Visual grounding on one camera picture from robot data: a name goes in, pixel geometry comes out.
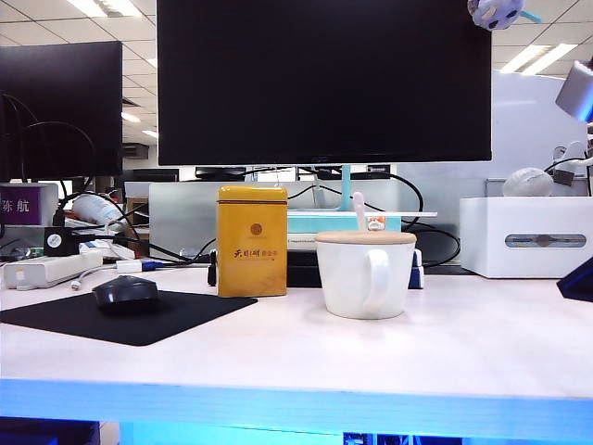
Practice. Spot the small black monitor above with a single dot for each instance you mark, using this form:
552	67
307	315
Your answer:
55	102

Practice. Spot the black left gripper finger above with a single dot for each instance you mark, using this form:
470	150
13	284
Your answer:
581	283

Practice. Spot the green circuit board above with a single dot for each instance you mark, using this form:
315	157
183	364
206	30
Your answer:
36	251

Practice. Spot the white plastic bottle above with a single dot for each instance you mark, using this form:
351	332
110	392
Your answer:
95	208

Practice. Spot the purple white plush toy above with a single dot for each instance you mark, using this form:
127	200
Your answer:
495	11

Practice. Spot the white plug adapter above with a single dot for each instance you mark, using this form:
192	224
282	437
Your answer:
127	265

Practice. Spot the yellow tea tin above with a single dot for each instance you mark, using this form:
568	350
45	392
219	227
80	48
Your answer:
252	259

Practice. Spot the crumpled white paper ball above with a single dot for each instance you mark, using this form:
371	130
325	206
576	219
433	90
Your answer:
528	183

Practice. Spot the white desk gadget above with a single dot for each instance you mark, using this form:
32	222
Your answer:
574	155

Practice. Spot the white power strip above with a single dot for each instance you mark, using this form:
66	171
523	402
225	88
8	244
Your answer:
46	269

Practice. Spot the grey tray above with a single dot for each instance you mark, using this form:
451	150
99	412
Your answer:
574	190

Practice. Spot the grey desk partition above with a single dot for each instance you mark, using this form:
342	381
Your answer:
185	218

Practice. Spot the small black upright stand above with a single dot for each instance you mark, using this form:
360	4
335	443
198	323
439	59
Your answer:
212	271

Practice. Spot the white tissue box organizer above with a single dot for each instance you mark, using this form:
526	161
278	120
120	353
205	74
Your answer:
486	241

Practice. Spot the black computer mouse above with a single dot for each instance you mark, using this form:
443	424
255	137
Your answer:
125	292

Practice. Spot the black mouse pad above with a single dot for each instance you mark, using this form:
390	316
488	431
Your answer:
185	310

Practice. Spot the teal cover book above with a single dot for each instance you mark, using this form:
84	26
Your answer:
324	224

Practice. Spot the wooden mug lid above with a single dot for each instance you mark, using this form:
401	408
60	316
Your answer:
366	236

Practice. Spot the orange white cat figurine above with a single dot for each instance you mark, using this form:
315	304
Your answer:
376	224

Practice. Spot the purple name sign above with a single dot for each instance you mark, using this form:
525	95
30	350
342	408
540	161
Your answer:
23	204

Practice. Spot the black flat base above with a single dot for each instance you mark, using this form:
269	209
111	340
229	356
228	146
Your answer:
445	270

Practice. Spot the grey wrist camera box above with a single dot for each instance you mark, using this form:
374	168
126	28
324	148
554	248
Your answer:
576	92

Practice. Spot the teal monitor stand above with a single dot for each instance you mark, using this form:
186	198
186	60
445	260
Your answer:
345	190

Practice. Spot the white book with text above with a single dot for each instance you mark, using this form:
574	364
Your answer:
301	241

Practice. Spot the white ceramic mug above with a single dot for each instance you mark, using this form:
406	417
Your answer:
343	278

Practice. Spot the large black monitor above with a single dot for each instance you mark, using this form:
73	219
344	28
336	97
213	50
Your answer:
324	83

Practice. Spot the black cube adapter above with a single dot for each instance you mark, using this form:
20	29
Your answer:
60	241

